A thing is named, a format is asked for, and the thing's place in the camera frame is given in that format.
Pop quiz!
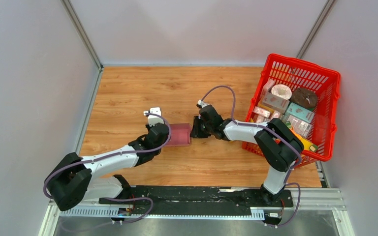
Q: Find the pink paper box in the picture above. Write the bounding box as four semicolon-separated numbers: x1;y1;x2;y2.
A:
166;123;191;147

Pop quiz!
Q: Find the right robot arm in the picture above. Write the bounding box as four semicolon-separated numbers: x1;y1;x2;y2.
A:
190;103;304;206

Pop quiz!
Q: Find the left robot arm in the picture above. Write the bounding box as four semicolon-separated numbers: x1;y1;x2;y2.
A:
43;123;170;211

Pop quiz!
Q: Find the pink grey snack box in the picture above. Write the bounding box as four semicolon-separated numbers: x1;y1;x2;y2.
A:
261;92;290;114

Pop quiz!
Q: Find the teal snack box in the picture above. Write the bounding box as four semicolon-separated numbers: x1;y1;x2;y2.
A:
284;102;315;123

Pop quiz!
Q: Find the pink white roll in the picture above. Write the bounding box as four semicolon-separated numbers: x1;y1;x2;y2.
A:
271;84;292;100

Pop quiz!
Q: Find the brown chocolate donut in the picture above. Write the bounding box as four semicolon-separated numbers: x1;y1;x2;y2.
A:
290;88;318;111

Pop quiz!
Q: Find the red plastic basket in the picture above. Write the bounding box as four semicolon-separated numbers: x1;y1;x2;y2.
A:
245;53;341;167

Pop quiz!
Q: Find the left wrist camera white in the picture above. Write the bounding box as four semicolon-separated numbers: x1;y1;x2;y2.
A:
143;107;164;127

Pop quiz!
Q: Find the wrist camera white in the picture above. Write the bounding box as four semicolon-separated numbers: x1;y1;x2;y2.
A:
143;107;164;127
196;100;210;109

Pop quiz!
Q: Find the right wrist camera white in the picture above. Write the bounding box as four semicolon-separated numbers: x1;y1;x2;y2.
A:
196;100;210;109

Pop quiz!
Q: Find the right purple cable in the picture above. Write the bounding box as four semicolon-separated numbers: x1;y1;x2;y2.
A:
200;85;304;170

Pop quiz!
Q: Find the purple cable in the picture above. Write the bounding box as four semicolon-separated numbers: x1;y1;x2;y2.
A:
43;112;172;200
200;85;304;170

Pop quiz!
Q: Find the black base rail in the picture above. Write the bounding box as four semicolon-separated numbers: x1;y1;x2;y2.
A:
49;184;346;225

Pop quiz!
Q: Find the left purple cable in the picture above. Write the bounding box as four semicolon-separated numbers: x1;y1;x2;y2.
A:
43;112;172;200

